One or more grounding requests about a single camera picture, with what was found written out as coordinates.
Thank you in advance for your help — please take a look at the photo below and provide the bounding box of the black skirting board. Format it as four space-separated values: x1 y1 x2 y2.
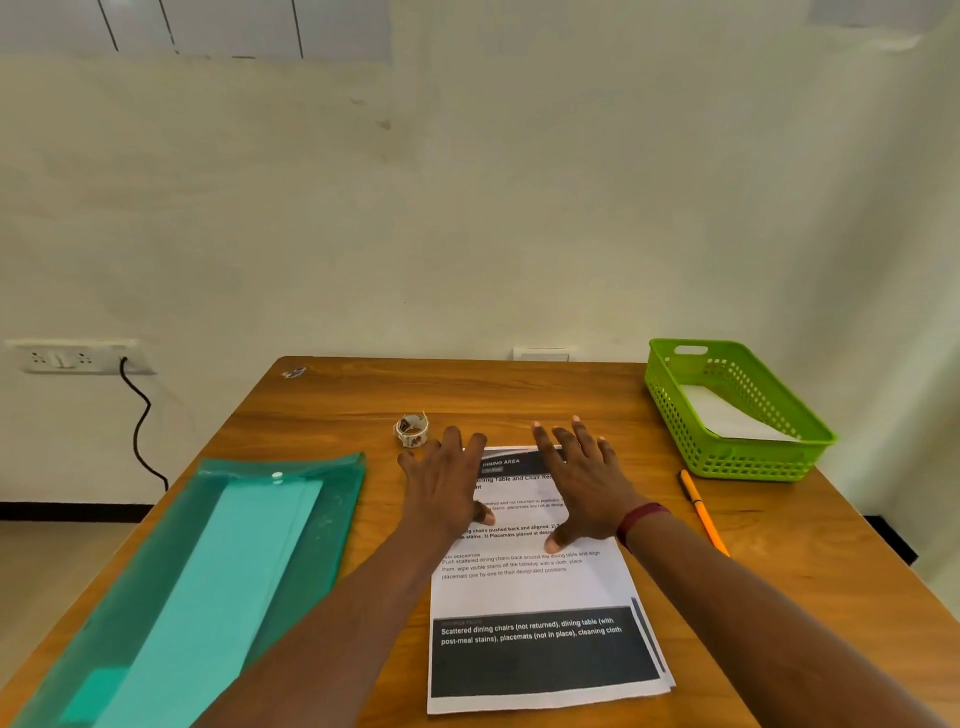
0 502 920 568

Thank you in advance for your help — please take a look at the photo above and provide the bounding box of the person's left hand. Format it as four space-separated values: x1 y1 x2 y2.
395 425 498 554

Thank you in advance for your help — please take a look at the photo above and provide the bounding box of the person's left forearm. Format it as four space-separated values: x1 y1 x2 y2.
191 524 451 728

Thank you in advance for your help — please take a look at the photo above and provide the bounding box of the black power cable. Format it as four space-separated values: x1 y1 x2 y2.
119 358 170 493

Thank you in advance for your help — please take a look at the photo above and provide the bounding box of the white wall socket panel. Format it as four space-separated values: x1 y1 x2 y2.
3 338 157 376

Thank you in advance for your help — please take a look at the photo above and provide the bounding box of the orange pen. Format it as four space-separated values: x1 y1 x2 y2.
678 469 731 559

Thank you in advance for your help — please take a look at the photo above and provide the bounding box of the small clear tape roll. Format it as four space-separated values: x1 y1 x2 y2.
394 410 431 450

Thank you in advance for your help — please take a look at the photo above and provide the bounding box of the person's right forearm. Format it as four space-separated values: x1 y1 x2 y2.
622 513 950 728

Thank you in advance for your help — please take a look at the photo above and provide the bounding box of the person's right hand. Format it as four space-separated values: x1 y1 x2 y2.
530 416 652 556

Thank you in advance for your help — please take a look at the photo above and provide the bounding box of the dark red wrist band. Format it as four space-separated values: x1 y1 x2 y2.
614 501 673 553

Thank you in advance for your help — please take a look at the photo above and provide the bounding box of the white envelope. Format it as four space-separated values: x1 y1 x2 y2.
678 383 800 444

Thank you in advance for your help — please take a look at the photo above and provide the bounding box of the green plastic basket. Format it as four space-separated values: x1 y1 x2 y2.
643 338 839 483

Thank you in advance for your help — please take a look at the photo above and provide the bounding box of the green translucent plastic folder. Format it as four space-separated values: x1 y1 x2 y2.
11 452 367 728

